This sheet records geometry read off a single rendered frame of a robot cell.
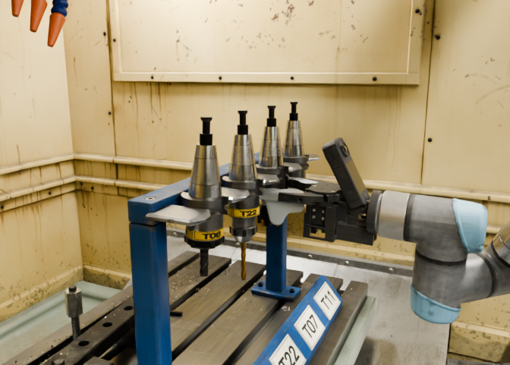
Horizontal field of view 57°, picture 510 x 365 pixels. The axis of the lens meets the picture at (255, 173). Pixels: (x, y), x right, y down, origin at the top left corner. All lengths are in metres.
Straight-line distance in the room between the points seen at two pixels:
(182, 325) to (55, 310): 0.89
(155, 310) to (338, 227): 0.32
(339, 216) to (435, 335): 0.53
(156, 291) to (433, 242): 0.40
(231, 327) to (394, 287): 0.52
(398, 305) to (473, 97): 0.54
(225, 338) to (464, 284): 0.43
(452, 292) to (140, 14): 1.19
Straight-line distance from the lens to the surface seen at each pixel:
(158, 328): 0.66
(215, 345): 0.91
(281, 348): 0.80
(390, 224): 0.75
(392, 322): 1.25
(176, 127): 1.51
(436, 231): 0.74
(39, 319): 1.77
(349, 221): 0.79
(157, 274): 0.63
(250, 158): 0.70
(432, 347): 1.22
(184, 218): 0.56
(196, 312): 1.02
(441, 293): 0.78
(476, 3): 1.25
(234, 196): 0.65
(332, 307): 0.99
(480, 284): 0.82
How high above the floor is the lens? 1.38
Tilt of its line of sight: 12 degrees down
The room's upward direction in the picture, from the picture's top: straight up
